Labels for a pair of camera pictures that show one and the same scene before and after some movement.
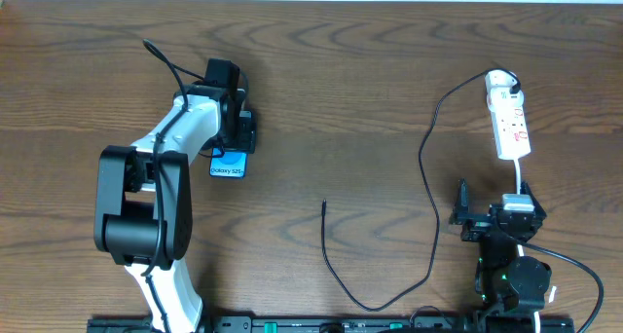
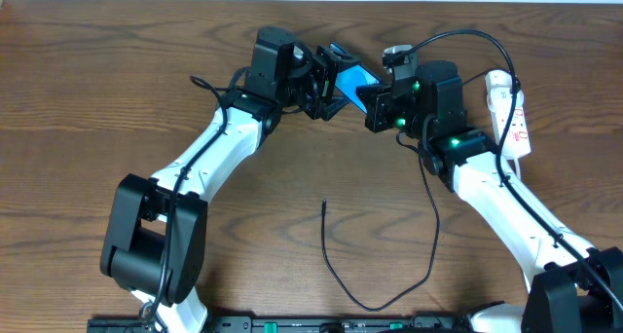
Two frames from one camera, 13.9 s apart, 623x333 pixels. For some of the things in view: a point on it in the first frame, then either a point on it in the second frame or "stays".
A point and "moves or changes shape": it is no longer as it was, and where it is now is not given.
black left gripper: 245,131 -> 322,83
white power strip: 509,117 stays
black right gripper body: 494,218 -> 378,106
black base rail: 320,324 stays
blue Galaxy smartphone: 228,164 moves or changes shape
